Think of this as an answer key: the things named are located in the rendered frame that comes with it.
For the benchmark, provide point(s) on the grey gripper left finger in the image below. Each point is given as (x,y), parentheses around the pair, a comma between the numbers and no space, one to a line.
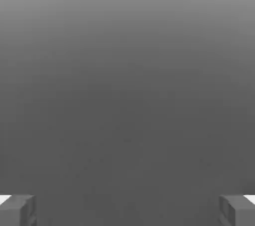
(16,212)

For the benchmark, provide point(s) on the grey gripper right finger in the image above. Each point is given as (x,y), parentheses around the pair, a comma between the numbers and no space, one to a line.
(239,212)

